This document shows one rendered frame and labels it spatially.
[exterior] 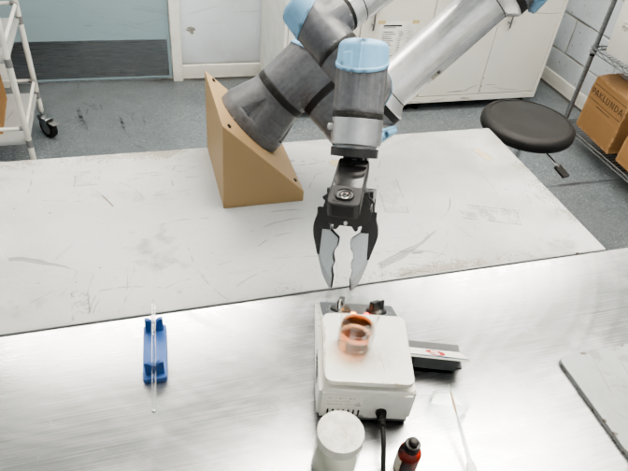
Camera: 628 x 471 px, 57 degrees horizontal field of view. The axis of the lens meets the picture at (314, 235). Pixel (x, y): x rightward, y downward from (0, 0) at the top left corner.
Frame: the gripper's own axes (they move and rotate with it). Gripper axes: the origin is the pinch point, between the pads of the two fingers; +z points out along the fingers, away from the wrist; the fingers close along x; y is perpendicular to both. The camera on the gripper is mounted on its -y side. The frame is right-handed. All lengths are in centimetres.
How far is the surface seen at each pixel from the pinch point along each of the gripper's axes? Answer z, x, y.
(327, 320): 4.4, 0.7, -6.0
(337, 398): 12.5, -2.6, -13.2
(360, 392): 11.5, -5.4, -12.6
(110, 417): 17.9, 27.1, -18.3
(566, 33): -99, -91, 332
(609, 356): 9.6, -42.7, 11.0
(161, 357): 12.3, 24.1, -9.6
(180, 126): -20, 120, 211
